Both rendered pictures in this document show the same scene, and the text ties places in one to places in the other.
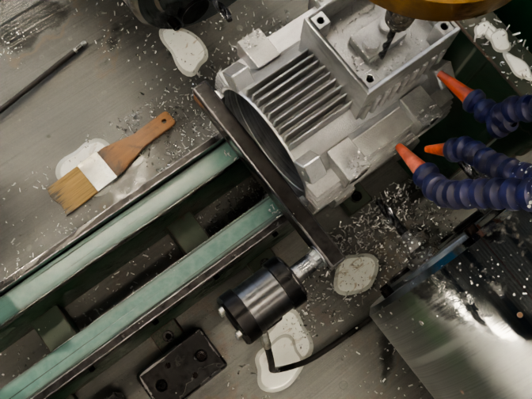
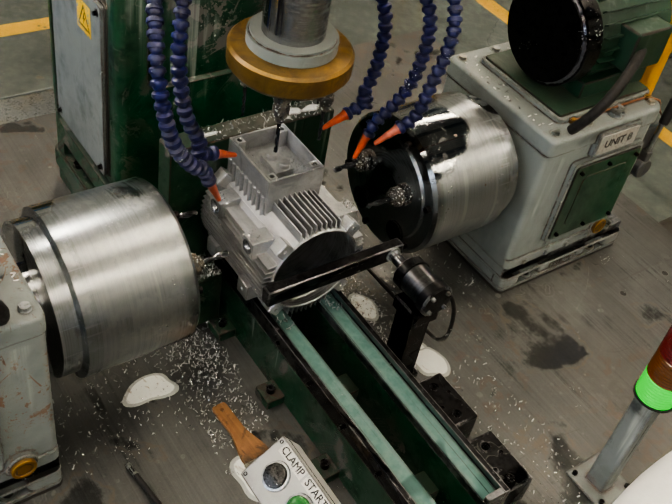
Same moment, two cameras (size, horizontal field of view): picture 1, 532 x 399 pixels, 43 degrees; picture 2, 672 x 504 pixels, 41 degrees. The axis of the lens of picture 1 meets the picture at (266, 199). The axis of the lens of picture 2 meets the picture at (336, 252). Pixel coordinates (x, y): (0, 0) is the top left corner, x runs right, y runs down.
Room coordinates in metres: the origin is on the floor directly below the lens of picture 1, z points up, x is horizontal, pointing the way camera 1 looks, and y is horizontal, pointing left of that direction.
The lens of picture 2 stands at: (0.12, 1.01, 1.99)
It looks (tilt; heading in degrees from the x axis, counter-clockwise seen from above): 43 degrees down; 276
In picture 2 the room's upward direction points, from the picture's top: 12 degrees clockwise
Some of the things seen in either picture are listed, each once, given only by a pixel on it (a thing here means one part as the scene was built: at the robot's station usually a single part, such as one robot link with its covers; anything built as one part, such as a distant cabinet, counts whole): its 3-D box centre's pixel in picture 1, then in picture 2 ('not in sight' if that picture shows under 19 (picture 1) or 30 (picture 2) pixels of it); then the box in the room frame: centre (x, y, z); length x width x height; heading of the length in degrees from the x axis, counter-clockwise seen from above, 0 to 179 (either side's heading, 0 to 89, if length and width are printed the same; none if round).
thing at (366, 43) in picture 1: (375, 40); (274, 170); (0.36, -0.08, 1.11); 0.12 x 0.11 x 0.07; 139
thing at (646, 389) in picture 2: not in sight; (661, 385); (-0.27, 0.08, 1.05); 0.06 x 0.06 x 0.04
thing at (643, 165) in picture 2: not in sight; (638, 134); (-0.23, -0.54, 1.07); 0.08 x 0.07 x 0.20; 139
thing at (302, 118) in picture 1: (332, 98); (281, 229); (0.33, -0.05, 1.02); 0.20 x 0.19 x 0.19; 139
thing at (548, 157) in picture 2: not in sight; (537, 154); (-0.06, -0.50, 0.99); 0.35 x 0.31 x 0.37; 49
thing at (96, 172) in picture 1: (114, 158); (253, 451); (0.27, 0.22, 0.80); 0.21 x 0.05 x 0.01; 142
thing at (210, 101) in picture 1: (265, 175); (335, 271); (0.22, 0.01, 1.01); 0.26 x 0.04 x 0.03; 49
